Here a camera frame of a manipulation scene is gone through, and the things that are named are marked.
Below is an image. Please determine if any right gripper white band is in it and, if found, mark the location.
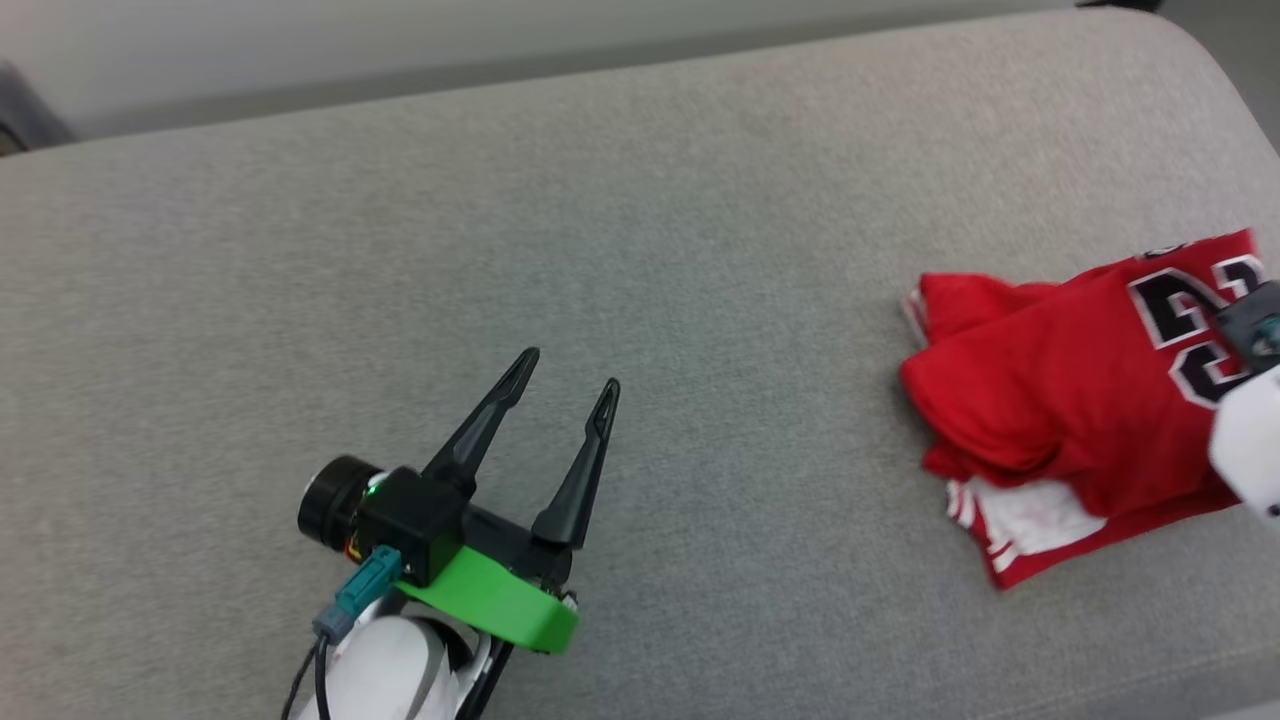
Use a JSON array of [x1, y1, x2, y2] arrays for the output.
[[1208, 365, 1280, 524]]

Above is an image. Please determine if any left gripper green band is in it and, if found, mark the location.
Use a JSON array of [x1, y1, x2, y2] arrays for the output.
[[297, 347, 622, 657]]

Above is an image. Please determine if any red basketball jersey white trim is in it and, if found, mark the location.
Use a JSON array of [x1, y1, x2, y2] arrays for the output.
[[898, 228, 1271, 593]]

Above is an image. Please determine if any grey fabric sofa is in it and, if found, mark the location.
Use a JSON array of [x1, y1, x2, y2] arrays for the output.
[[0, 5, 1280, 720]]

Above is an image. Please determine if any teal left camera connector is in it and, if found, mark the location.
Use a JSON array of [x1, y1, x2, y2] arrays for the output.
[[312, 545, 404, 645]]

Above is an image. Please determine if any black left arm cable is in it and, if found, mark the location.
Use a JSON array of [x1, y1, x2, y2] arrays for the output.
[[280, 635, 337, 720]]

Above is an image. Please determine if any grey metal post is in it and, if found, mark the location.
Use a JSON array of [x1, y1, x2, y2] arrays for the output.
[[0, 60, 77, 157]]

